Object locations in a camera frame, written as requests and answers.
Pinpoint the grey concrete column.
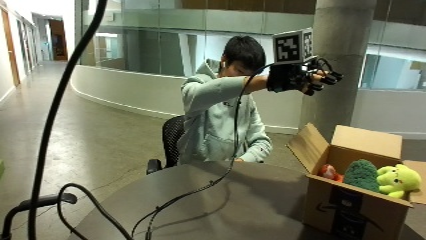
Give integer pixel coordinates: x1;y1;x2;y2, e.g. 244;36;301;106
297;0;378;142

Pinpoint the white cube with black markers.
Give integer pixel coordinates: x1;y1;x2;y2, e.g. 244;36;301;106
272;27;314;65

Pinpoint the the person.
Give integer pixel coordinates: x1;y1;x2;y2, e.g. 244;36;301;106
176;35;274;165

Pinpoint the red and white plush toy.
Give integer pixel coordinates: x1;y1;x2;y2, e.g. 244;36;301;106
317;163;345;183

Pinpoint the dark green plush toy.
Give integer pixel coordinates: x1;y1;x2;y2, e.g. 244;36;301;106
342;158;381;193

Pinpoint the lime green plush toy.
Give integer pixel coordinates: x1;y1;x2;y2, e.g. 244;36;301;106
375;163;423;200

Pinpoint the open cardboard box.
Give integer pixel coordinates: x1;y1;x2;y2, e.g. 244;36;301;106
286;122;426;240

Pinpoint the black mesh office chair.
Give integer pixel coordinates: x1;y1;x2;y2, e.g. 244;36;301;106
145;115;186;176

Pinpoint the black chair armrest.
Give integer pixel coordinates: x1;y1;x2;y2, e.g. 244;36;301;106
0;192;79;240

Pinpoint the thin black glove cable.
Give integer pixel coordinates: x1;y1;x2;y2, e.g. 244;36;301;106
130;61;277;240

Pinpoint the thick black cable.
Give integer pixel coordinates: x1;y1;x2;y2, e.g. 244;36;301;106
27;0;134;240

